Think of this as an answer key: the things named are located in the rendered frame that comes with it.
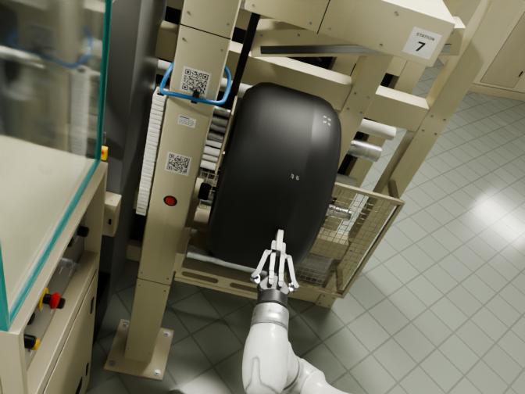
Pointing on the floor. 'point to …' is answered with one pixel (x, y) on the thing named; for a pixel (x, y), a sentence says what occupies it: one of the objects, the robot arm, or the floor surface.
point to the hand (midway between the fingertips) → (278, 242)
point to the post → (158, 266)
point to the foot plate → (150, 370)
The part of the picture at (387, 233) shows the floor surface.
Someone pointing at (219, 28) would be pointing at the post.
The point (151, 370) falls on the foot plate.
